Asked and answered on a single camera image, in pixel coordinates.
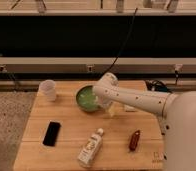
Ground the green ceramic bowl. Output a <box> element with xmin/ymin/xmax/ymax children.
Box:
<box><xmin>76</xmin><ymin>85</ymin><xmax>100</xmax><ymax>112</ymax></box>

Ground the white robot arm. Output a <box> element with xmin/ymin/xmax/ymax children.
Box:
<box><xmin>93</xmin><ymin>73</ymin><xmax>196</xmax><ymax>171</ymax></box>

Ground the white rectangular block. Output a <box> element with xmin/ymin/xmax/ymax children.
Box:
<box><xmin>124</xmin><ymin>105</ymin><xmax>137</xmax><ymax>112</ymax></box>

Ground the red-brown pocket knife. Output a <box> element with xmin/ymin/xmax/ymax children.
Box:
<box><xmin>129</xmin><ymin>130</ymin><xmax>140</xmax><ymax>151</ymax></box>

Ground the white plastic bottle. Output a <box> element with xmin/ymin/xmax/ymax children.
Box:
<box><xmin>77</xmin><ymin>128</ymin><xmax>104</xmax><ymax>168</ymax></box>

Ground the black smartphone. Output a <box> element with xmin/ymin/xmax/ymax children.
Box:
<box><xmin>43</xmin><ymin>122</ymin><xmax>61</xmax><ymax>146</ymax></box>

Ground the clear plastic cup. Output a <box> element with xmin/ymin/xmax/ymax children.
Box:
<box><xmin>39</xmin><ymin>80</ymin><xmax>56</xmax><ymax>101</ymax></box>

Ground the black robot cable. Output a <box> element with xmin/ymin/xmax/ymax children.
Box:
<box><xmin>145</xmin><ymin>79</ymin><xmax>174</xmax><ymax>94</ymax></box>

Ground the black hanging cable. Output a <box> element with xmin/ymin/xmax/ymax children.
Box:
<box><xmin>103</xmin><ymin>7</ymin><xmax>139</xmax><ymax>74</ymax></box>

